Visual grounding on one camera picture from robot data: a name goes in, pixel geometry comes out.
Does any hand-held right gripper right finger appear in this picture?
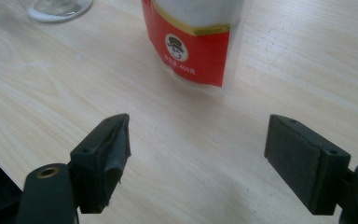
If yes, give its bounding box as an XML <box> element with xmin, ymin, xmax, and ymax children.
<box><xmin>263</xmin><ymin>113</ymin><xmax>352</xmax><ymax>217</ymax></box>

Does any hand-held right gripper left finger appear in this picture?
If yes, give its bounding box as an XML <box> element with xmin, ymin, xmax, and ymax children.
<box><xmin>69</xmin><ymin>112</ymin><xmax>132</xmax><ymax>215</ymax></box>

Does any clear bag with red label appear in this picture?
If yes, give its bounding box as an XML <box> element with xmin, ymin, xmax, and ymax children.
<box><xmin>141</xmin><ymin>0</ymin><xmax>255</xmax><ymax>94</ymax></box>

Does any clear glass jar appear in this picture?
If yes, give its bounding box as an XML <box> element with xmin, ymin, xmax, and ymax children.
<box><xmin>18</xmin><ymin>0</ymin><xmax>94</xmax><ymax>24</ymax></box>

